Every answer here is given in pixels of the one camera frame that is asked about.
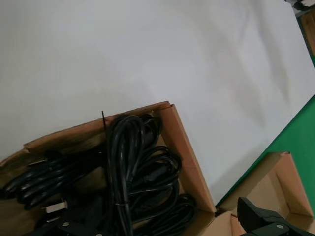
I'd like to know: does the cardboard box with cutout flap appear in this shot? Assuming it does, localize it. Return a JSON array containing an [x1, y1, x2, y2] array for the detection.
[[0, 100, 217, 236]]

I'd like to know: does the cardboard box with round hole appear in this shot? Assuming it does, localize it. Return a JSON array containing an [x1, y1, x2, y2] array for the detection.
[[216, 151, 315, 236]]

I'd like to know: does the green table cloth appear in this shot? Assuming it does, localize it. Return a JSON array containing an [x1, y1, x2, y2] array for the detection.
[[215, 92, 315, 206]]

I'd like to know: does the black power cable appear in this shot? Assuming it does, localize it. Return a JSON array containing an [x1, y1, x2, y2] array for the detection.
[[145, 194, 197, 236], [0, 149, 106, 212], [100, 110, 148, 236], [127, 114, 183, 197]]

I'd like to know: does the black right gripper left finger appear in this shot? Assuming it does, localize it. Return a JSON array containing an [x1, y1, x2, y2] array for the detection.
[[24, 216, 106, 236]]

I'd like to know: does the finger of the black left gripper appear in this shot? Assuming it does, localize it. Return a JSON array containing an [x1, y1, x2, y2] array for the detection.
[[285, 0, 311, 10]]

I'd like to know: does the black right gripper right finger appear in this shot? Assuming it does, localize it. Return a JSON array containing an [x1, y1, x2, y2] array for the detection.
[[237, 196, 296, 236]]

